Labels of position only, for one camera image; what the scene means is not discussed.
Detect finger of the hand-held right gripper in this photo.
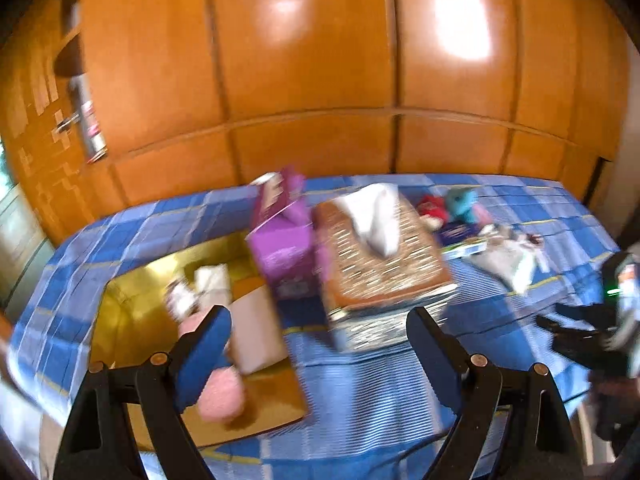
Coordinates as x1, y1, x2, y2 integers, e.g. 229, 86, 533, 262
555, 302, 603, 326
535, 314, 596, 346

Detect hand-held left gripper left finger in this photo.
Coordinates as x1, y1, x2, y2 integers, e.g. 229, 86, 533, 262
52, 305, 233, 480

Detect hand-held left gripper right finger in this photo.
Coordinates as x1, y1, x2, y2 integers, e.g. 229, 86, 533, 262
406, 306, 586, 480

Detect white and pink plush toy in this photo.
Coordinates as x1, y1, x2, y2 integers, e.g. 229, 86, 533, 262
180, 310, 246, 421

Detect small white soft item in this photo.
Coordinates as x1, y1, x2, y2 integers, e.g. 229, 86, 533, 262
165, 282, 198, 321

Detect white folded cloth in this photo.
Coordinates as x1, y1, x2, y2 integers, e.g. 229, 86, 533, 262
227, 287, 288, 376

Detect blue plaid bed sheet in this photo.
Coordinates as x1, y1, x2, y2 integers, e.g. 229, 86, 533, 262
10, 174, 623, 480

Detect white wet wipes packet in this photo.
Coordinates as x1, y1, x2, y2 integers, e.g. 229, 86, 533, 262
467, 237, 538, 295

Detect ornate gold tissue box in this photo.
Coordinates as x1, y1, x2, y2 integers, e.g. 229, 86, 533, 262
311, 192, 458, 353

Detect blue tissue packet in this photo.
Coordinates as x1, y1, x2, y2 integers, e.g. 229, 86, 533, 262
437, 222, 488, 261

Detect purple carton box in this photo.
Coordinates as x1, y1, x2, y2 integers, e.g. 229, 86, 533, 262
245, 166, 321, 301

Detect white tissue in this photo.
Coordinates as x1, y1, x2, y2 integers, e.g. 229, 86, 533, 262
335, 183, 401, 261

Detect red plush toy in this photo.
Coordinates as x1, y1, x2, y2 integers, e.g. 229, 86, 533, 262
417, 195, 451, 226

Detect teal plush toy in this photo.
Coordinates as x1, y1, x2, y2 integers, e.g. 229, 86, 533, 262
445, 187, 493, 226

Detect wooden door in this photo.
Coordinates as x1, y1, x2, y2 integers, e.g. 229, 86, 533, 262
0, 0, 116, 246

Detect wooden wardrobe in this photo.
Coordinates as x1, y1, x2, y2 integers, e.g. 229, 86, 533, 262
75, 0, 633, 211

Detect rounded wooden shelf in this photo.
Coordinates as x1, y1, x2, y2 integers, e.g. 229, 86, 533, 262
54, 32, 83, 78

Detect metal door handle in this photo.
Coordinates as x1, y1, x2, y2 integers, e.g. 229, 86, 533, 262
52, 112, 83, 136

